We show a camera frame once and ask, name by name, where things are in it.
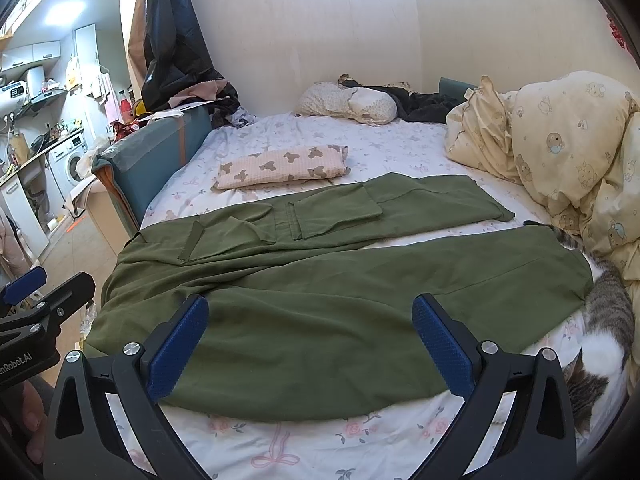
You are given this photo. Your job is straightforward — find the olive green pants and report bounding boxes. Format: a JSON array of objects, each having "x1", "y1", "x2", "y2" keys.
[{"x1": 86, "y1": 174, "x2": 592, "y2": 422}]

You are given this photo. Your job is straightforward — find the person's left hand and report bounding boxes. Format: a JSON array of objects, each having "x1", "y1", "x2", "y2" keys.
[{"x1": 1, "y1": 376, "x2": 53, "y2": 465}]

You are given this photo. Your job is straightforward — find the grey tabby cat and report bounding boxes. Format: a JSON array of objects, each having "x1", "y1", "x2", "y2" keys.
[{"x1": 552, "y1": 226, "x2": 634, "y2": 436}]

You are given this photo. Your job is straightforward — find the white washing machine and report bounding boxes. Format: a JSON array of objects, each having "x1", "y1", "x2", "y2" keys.
[{"x1": 47, "y1": 131, "x2": 88, "y2": 198}]

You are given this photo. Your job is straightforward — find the white floral bed sheet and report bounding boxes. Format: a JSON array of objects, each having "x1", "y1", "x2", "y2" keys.
[{"x1": 106, "y1": 110, "x2": 629, "y2": 480}]

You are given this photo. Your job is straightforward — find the white rice cooker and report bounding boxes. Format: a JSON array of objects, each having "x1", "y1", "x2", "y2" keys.
[{"x1": 0, "y1": 80, "x2": 28, "y2": 117}]

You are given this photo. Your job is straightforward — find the black hanging clothes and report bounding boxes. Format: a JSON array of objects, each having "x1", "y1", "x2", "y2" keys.
[{"x1": 141, "y1": 0, "x2": 240, "y2": 115}]

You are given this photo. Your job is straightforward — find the cream cartoon print duvet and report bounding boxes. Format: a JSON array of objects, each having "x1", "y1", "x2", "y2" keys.
[{"x1": 444, "y1": 69, "x2": 640, "y2": 391}]

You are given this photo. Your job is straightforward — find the pink bear print pillow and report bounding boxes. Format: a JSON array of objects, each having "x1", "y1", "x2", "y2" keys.
[{"x1": 213, "y1": 145, "x2": 349, "y2": 191}]

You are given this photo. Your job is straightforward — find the black garment on bed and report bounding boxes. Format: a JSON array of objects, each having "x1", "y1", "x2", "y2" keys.
[{"x1": 337, "y1": 74, "x2": 463, "y2": 124}]

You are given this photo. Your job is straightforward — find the white floral round pillow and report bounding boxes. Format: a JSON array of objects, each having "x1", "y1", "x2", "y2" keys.
[{"x1": 294, "y1": 81, "x2": 398, "y2": 126}]

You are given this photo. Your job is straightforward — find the teal bed side rail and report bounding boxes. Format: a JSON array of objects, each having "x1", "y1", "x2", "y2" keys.
[{"x1": 91, "y1": 106, "x2": 212, "y2": 235}]

